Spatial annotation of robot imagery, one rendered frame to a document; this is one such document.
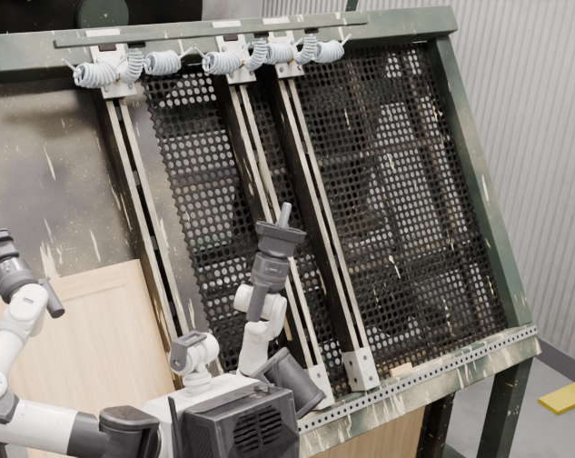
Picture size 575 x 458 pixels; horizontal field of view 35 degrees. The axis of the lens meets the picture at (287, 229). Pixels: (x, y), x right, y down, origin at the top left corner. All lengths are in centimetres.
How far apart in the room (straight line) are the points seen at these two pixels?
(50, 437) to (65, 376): 53
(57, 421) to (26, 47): 102
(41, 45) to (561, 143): 291
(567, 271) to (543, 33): 120
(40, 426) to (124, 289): 70
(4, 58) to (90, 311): 68
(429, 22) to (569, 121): 148
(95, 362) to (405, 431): 146
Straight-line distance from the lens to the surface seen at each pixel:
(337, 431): 277
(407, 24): 326
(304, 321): 270
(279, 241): 218
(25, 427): 188
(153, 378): 248
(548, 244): 483
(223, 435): 181
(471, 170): 336
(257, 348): 229
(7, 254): 215
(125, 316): 247
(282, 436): 190
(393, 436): 345
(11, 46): 244
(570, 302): 482
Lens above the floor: 249
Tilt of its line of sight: 24 degrees down
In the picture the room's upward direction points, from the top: 6 degrees clockwise
